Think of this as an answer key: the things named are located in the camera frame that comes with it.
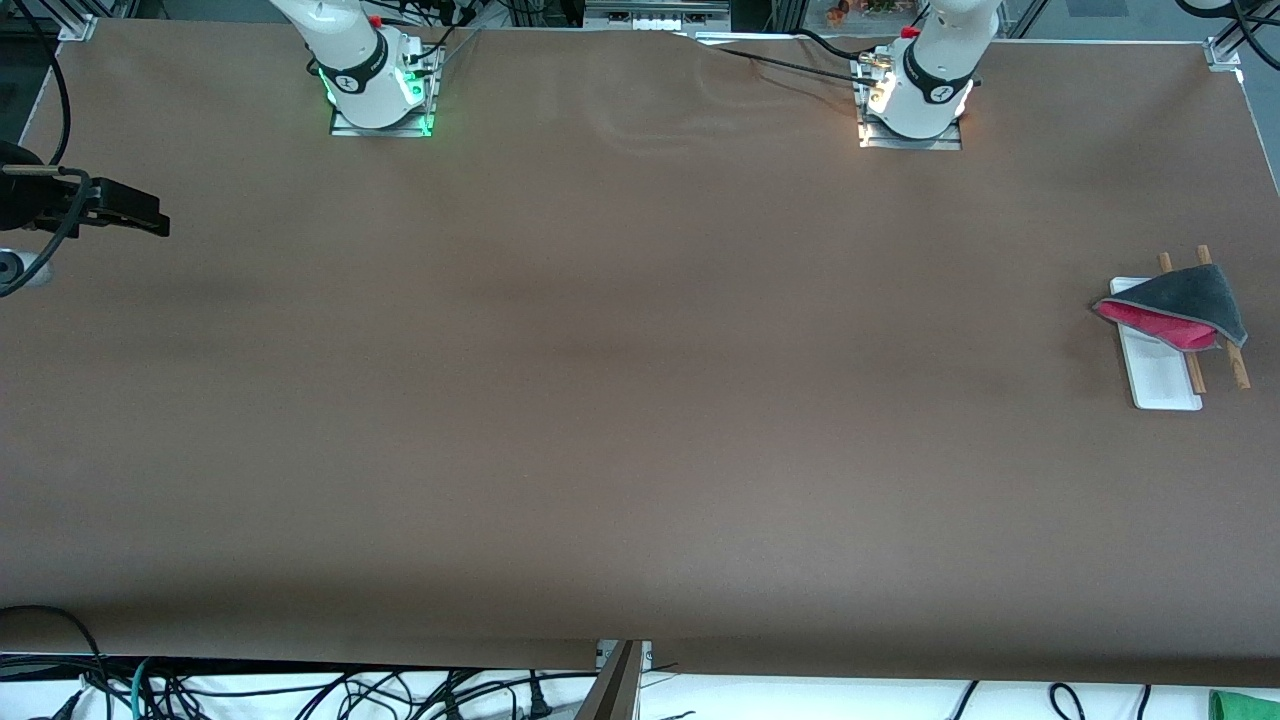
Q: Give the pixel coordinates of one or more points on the white rack base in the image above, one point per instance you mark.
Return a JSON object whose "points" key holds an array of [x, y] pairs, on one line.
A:
{"points": [[1160, 380]]}

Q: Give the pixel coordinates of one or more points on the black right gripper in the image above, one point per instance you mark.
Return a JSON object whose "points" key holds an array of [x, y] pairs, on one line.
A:
{"points": [[28, 203]]}

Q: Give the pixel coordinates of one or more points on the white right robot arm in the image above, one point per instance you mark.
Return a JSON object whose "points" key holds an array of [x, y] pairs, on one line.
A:
{"points": [[350, 60]]}

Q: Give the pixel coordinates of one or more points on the orange small object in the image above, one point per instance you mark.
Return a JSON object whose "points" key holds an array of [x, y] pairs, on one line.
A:
{"points": [[850, 10]]}

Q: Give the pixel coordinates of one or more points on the grey metal box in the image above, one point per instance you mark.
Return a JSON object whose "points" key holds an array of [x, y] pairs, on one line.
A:
{"points": [[660, 12]]}

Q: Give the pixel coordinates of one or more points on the aluminium corner bracket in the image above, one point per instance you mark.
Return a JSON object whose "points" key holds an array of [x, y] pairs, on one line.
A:
{"points": [[1222, 55], [78, 27]]}

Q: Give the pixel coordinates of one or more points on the green cloth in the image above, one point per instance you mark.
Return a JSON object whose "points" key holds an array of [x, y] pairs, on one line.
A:
{"points": [[1245, 708]]}

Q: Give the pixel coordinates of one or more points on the grey and red towel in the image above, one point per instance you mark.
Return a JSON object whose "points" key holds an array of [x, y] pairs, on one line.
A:
{"points": [[1190, 295]]}

